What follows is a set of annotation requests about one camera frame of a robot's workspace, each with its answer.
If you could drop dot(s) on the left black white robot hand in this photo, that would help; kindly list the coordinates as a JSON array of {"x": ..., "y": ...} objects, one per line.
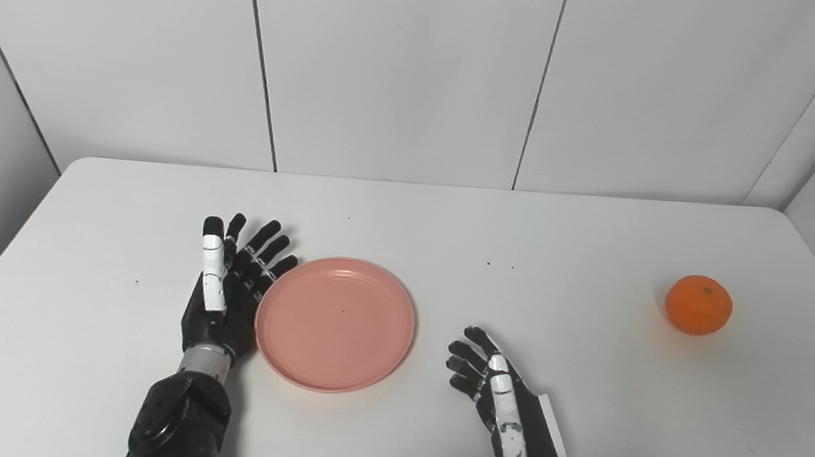
[{"x": 227, "y": 295}]

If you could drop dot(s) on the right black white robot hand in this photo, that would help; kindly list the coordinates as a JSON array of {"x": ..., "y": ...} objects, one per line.
[{"x": 509, "y": 415}]

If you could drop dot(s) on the pink round plate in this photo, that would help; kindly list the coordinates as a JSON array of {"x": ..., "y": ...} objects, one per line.
[{"x": 335, "y": 324}]

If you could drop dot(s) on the orange fruit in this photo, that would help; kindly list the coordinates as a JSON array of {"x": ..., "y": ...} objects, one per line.
[{"x": 698, "y": 305}]

